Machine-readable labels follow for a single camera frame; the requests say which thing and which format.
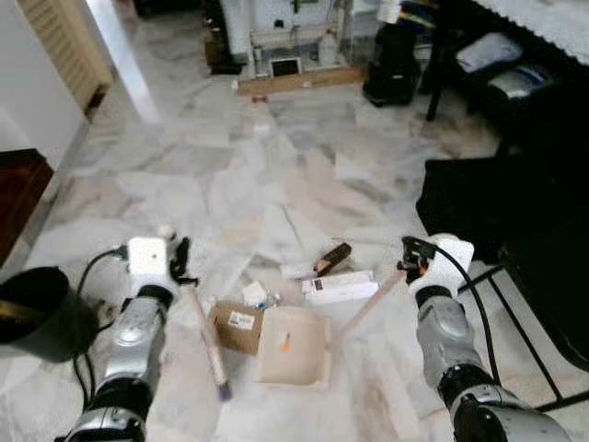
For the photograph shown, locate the wooden broom purple bristles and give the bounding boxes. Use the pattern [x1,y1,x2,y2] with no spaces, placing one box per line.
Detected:
[155,224,234,402]

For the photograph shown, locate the beige long-handled dustpan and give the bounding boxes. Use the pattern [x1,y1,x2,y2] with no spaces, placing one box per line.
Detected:
[255,267,410,389]

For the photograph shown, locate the small white paper card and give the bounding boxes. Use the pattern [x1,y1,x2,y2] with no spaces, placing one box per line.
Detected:
[241,281,268,305]

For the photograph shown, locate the small dark brown box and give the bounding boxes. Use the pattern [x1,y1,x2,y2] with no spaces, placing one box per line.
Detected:
[313,242,353,277]

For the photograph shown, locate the long white carton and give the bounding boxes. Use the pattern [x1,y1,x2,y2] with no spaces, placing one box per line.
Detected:
[302,270,376,307]

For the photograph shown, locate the black folding chair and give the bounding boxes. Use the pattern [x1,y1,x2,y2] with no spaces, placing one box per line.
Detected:
[456,166,589,415]

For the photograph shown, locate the black plastic bucket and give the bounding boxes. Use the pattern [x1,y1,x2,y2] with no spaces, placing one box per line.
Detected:
[0,266,99,363]

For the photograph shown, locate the dark wooden staircase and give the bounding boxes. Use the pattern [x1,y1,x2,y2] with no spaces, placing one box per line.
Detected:
[0,149,54,268]

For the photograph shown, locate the black boxy appliance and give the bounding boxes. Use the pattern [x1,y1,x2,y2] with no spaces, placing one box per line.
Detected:
[364,20,422,107]

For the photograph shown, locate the grey blue bag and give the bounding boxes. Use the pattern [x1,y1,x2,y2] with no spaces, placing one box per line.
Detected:
[488,63,558,98]

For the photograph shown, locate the long brown cardboard box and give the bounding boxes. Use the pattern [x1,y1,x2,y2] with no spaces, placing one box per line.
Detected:
[237,64,367,98]

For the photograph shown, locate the white framed dark tablet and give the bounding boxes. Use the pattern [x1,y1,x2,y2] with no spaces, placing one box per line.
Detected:
[269,57,303,77]

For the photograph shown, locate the white printed bag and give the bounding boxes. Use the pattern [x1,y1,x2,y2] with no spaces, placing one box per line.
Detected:
[456,32,525,75]

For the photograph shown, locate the white plastic jug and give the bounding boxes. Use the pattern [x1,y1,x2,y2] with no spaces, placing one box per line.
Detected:
[318,29,340,67]

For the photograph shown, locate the beige louvred door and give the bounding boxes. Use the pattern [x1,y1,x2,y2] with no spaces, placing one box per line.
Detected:
[17,0,113,119]

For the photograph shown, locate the white lace tablecloth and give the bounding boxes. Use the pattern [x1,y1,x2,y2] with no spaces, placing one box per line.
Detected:
[469,0,589,65]

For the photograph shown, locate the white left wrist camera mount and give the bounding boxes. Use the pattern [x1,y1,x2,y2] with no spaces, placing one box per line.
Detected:
[127,236,176,279]

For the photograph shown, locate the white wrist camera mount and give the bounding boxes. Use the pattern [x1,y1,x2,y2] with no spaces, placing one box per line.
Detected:
[127,236,176,279]
[425,235,476,294]

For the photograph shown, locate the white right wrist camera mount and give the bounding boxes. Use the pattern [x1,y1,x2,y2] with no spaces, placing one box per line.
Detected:
[425,235,476,294]

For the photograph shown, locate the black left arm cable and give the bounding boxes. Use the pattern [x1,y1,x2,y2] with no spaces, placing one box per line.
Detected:
[75,244,130,406]

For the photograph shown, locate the white metal frame stand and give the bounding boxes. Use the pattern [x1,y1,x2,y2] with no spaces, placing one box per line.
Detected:
[221,0,406,70]

